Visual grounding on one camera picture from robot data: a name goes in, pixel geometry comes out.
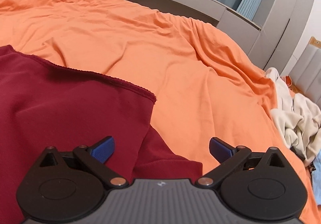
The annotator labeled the dark red knit garment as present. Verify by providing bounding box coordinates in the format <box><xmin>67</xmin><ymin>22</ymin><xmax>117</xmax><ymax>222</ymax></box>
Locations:
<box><xmin>1</xmin><ymin>45</ymin><xmax>202</xmax><ymax>223</ymax></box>

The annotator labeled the light blue garment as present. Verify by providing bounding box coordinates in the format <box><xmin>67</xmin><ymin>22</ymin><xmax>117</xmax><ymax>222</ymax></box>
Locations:
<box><xmin>311</xmin><ymin>164</ymin><xmax>321</xmax><ymax>206</ymax></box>

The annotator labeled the grey padded headboard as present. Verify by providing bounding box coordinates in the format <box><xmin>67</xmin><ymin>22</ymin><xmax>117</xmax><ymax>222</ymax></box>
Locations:
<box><xmin>290</xmin><ymin>37</ymin><xmax>321</xmax><ymax>107</ymax></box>

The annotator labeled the cream white clothes pile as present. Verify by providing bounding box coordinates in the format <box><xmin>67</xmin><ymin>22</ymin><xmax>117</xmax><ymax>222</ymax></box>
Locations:
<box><xmin>265</xmin><ymin>67</ymin><xmax>320</xmax><ymax>167</ymax></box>

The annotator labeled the orange bed sheet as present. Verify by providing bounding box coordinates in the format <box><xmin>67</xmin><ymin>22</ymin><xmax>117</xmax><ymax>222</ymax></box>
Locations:
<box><xmin>1</xmin><ymin>0</ymin><xmax>320</xmax><ymax>223</ymax></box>

